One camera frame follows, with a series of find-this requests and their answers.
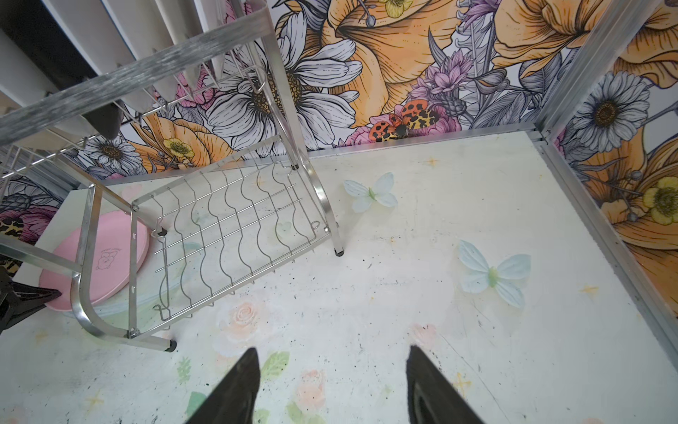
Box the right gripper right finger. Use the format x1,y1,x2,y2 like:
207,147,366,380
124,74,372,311
406,346,483,424

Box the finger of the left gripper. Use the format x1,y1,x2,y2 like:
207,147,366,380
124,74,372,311
0,269,61,332

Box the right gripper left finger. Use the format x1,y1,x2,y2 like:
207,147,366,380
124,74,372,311
186,347,261,424

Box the pink round plate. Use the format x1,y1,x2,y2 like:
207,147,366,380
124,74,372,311
39,211,150,312

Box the dark square floral plate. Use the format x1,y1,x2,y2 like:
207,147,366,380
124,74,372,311
1,1,96,93

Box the white plate red characters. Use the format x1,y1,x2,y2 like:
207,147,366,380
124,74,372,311
43,0,173,75

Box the chrome two-tier dish rack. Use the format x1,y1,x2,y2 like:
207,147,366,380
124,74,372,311
1,1,344,352

